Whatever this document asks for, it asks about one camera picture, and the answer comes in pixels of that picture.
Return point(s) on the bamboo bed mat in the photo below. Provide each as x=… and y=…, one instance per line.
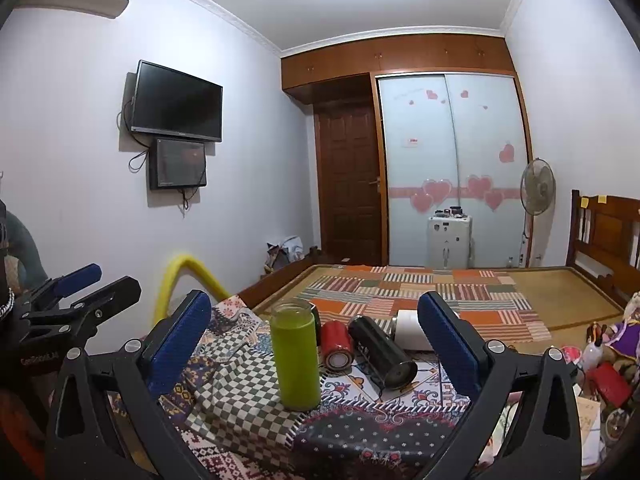
x=565, y=295

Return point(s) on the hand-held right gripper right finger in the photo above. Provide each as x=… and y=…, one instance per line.
x=450, y=350

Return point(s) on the striped patchwork blanket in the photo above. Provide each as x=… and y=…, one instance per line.
x=400, y=290

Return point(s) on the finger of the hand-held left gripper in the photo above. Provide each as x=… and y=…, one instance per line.
x=80, y=276
x=110, y=295

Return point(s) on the purple dressed doll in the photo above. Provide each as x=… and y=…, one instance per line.
x=625, y=330

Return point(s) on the white bottle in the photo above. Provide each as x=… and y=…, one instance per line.
x=592, y=355

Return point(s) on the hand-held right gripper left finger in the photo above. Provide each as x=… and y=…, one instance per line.
x=177, y=345

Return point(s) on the green checkered cloth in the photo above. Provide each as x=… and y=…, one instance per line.
x=240, y=385

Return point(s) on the small white cabinet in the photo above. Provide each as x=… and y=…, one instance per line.
x=447, y=242

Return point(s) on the brown wooden door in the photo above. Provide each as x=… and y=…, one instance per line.
x=350, y=185

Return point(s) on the red box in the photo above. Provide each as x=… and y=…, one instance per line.
x=610, y=385

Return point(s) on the red cup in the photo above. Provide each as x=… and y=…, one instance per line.
x=336, y=342

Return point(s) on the small black wall monitor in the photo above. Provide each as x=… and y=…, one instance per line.
x=177, y=162

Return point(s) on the yellow foam tube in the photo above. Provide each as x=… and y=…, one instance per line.
x=172, y=272

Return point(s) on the frosted wardrobe with pink hearts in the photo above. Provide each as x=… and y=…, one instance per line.
x=450, y=160

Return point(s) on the black wall television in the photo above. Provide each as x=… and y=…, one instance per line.
x=175, y=100

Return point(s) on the dark floral cloth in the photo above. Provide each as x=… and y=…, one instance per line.
x=360, y=435

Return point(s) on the wooden bed headboard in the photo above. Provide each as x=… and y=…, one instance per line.
x=605, y=235

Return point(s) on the dark cup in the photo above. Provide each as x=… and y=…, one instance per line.
x=313, y=325

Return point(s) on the beige paper sheets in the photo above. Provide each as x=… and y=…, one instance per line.
x=589, y=425

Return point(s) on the green cup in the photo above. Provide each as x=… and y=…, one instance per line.
x=295, y=360

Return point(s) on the wooden bed frame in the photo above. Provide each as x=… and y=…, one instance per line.
x=270, y=287

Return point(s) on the pile of bags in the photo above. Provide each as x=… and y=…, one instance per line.
x=285, y=255

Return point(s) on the colourful patterned blanket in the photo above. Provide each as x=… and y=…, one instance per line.
x=350, y=395

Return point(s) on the wooden overhead cabinet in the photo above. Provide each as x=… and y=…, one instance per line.
x=390, y=60

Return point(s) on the standing fan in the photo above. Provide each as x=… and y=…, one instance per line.
x=537, y=187

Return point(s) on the black cup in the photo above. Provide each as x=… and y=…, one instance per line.
x=380, y=355

